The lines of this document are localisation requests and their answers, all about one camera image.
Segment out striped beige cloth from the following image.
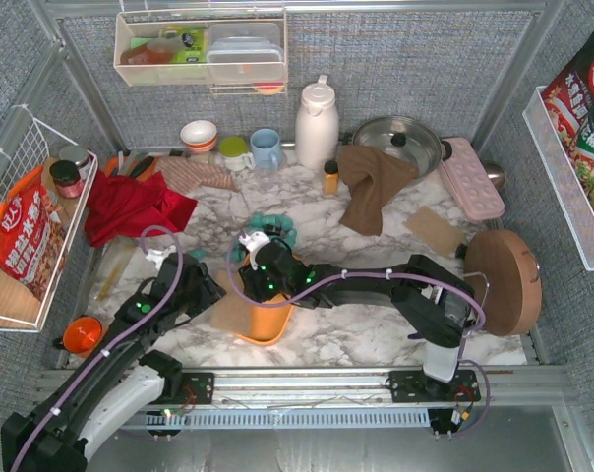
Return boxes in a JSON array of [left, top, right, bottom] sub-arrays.
[[155, 156, 239, 195]]

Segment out teal capsule upright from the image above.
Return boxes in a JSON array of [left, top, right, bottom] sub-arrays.
[[230, 243, 247, 264]]

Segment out orange spice bottle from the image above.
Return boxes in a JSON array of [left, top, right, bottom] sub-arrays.
[[323, 159, 339, 195]]

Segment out brown towel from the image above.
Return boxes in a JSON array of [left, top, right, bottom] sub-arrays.
[[337, 145, 419, 236]]

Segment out lone teal coffee capsule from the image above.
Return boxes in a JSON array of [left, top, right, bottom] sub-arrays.
[[188, 248, 207, 261]]

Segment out round wooden board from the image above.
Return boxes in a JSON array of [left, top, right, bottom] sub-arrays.
[[463, 229, 542, 336]]

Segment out orange plastic storage basket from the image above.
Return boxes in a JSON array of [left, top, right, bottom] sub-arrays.
[[235, 253, 296, 348]]

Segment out red seasoning bag left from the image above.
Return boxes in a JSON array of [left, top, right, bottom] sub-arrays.
[[0, 165, 66, 301]]

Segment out white orange striped bowl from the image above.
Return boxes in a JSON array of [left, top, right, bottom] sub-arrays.
[[180, 120, 217, 153]]

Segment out white wire basket left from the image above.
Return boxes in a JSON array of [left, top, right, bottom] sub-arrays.
[[0, 104, 98, 332]]

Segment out dark lidded jar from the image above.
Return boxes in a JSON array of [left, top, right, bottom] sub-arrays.
[[49, 160, 84, 199]]

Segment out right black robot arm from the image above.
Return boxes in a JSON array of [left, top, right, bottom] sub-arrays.
[[237, 231, 485, 384]]

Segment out green drink bottle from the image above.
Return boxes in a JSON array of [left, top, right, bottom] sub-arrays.
[[159, 26, 207, 64]]

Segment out silver lidded jar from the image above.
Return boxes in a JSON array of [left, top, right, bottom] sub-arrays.
[[58, 145, 91, 181]]

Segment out red seasoning bags right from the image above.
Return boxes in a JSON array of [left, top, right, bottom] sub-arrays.
[[542, 30, 594, 211]]

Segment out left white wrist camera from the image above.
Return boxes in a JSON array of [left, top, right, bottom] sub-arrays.
[[146, 245, 176, 271]]

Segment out steel pot with lid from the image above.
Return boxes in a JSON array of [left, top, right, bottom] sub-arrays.
[[351, 116, 452, 186]]

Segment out blue mug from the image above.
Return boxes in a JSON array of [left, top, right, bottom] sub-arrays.
[[250, 128, 284, 170]]

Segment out cream wall storage rack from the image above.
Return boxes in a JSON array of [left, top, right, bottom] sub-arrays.
[[113, 6, 288, 95]]

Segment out brown cork mat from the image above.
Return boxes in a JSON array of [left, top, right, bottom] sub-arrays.
[[209, 269, 251, 336], [404, 206, 465, 257]]

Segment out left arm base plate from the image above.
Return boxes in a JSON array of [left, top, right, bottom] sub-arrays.
[[152, 372, 215, 406]]

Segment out clear plastic food containers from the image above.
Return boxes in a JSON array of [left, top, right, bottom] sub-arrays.
[[205, 22, 284, 85]]

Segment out pink egg tray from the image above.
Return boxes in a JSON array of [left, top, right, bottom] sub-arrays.
[[438, 138, 505, 222]]

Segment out green lidded white cup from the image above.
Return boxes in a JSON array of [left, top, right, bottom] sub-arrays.
[[218, 136, 255, 172]]

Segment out orange cup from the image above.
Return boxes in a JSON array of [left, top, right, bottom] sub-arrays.
[[62, 316, 106, 358]]

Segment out white thermos jug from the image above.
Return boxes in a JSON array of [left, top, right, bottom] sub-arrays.
[[295, 75, 339, 171]]

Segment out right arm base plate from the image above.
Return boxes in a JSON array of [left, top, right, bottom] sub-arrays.
[[385, 369, 481, 403]]

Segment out white wire basket right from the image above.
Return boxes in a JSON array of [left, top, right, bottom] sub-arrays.
[[522, 86, 594, 271]]

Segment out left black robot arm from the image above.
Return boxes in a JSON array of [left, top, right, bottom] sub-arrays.
[[1, 254, 225, 471]]

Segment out white wire basket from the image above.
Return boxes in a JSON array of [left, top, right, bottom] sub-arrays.
[[0, 104, 98, 332], [522, 86, 594, 271]]

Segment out red cloth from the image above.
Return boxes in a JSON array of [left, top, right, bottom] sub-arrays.
[[84, 171, 198, 248]]

